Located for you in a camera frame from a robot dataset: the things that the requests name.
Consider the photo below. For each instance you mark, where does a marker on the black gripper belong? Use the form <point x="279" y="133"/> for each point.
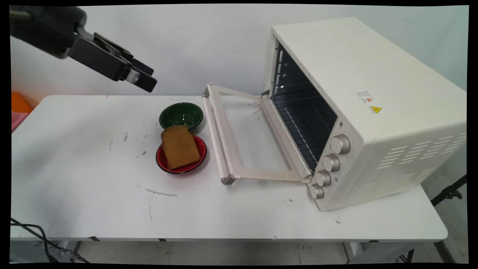
<point x="48" y="30"/>

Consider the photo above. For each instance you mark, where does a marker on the green bowl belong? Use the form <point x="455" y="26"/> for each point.
<point x="181" y="116"/>

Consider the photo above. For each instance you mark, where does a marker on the brown bread slice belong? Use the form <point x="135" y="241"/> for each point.
<point x="180" y="147"/>

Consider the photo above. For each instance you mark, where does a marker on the red bowl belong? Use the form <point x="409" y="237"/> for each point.
<point x="199" y="153"/>

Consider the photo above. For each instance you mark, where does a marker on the glass oven door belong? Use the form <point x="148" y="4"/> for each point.
<point x="239" y="138"/>

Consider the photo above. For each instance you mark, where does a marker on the orange box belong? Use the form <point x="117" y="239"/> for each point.
<point x="20" y="102"/>

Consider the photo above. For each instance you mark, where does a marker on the pink box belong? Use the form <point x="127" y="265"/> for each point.
<point x="18" y="119"/>

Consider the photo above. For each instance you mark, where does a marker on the black oven rack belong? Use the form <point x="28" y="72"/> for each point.
<point x="298" y="123"/>

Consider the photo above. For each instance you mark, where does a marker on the silver oven knob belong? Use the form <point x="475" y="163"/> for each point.
<point x="316" y="191"/>
<point x="340" y="144"/>
<point x="331" y="163"/>
<point x="323" y="178"/>

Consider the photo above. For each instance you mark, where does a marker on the white toaster oven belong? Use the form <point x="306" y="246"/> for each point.
<point x="373" y="112"/>

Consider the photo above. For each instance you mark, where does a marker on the yellow warning sticker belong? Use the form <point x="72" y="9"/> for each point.
<point x="375" y="109"/>

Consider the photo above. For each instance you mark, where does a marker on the black tripod leg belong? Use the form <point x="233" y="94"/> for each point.
<point x="448" y="192"/>

